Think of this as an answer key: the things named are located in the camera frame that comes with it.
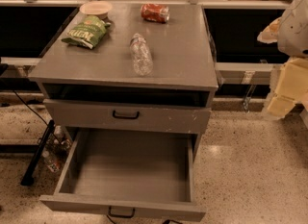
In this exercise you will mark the clear plastic water bottle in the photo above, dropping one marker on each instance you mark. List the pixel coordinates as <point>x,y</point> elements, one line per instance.
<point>141,55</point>

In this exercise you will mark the open grey middle drawer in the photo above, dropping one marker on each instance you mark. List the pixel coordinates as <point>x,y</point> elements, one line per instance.
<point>149,171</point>

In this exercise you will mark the grey drawer cabinet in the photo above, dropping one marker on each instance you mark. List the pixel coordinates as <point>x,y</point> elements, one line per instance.
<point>183,72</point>

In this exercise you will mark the black floor stand leg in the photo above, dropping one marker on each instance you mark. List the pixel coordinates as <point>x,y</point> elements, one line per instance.
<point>28,179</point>

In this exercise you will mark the black top drawer handle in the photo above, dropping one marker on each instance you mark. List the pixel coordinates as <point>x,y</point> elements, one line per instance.
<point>129,116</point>

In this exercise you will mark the green chip bag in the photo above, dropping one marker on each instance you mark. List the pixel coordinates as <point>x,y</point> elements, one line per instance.
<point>87,33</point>

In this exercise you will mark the black middle drawer handle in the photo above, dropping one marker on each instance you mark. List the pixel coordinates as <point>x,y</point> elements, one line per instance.
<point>121,213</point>

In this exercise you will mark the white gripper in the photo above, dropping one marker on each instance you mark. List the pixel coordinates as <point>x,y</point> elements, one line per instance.
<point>295,32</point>

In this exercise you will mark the grey top drawer front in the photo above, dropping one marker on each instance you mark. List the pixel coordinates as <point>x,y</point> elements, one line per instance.
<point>152,118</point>

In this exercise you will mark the bottles on floor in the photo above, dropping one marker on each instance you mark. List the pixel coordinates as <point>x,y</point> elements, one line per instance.
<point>56,149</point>

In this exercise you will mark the black drawer handle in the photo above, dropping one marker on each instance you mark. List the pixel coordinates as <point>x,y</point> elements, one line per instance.
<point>121,213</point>
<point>129,116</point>

